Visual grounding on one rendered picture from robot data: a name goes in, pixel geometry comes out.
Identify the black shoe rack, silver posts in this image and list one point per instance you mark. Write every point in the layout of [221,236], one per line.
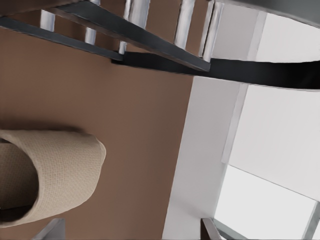
[155,42]

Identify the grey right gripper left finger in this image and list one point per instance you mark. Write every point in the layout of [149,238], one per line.
[53,231]

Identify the beige woven slipper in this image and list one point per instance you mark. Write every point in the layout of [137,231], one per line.
[65,170]

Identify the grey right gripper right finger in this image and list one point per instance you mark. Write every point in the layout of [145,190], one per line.
[212,231]

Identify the silver frame post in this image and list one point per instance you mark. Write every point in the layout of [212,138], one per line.
[200,155]

